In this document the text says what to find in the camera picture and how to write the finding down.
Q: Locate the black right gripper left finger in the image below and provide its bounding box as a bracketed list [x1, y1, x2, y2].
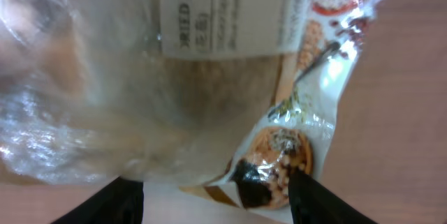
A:
[52, 177, 144, 224]

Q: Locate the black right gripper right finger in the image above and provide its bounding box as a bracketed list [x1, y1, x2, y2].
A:
[288, 170, 376, 224]

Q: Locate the brown white snack bag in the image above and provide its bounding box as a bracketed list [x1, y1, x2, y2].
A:
[1, 0, 381, 223]

